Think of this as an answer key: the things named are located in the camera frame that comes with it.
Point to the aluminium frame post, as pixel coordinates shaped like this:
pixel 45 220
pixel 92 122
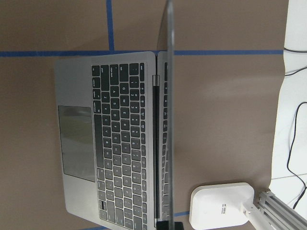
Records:
pixel 276 215

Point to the black mouse pad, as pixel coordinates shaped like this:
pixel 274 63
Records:
pixel 166 225

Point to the white desk lamp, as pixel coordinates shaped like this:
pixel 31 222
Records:
pixel 222 205

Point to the grey laptop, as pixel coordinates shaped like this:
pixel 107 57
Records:
pixel 115 131

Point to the blue tape line lengthwise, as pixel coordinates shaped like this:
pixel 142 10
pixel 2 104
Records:
pixel 109 15

